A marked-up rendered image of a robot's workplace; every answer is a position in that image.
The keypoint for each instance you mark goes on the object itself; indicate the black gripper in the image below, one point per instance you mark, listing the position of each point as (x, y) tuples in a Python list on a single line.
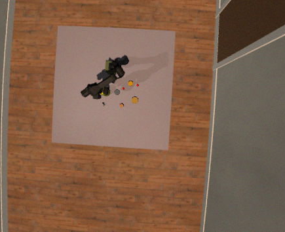
[(104, 91)]

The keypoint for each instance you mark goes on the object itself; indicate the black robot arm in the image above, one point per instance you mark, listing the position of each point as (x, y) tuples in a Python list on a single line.
[(94, 89)]

